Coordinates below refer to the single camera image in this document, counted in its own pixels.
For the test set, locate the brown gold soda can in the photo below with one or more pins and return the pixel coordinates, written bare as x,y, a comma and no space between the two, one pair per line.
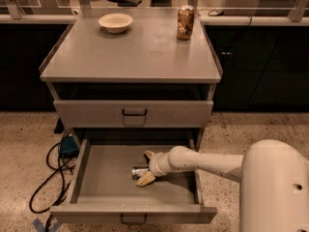
185,22

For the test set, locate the black middle drawer handle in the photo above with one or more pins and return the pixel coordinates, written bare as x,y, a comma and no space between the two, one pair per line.
133,220

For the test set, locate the open grey middle drawer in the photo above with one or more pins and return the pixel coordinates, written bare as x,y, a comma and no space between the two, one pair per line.
102,189

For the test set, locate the black top drawer handle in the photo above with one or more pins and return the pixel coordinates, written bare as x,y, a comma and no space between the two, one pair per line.
134,112

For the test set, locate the black drawer handle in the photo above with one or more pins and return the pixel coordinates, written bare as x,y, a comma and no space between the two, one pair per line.
133,220
134,112

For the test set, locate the blue power adapter box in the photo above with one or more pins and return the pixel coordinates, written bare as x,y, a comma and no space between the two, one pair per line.
68,148

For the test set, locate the white paper bowl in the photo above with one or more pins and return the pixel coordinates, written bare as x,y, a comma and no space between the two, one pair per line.
115,23

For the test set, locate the closed grey top drawer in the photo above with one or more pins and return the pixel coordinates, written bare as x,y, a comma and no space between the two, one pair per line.
108,114

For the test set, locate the grey drawer cabinet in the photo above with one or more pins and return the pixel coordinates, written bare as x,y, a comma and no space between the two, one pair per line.
147,62

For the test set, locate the silver blue redbull can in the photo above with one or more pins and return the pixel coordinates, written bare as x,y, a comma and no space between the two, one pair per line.
137,172

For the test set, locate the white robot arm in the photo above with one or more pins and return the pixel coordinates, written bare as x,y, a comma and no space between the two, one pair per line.
273,182

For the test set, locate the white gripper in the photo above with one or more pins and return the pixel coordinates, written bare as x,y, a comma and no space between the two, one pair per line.
156,164

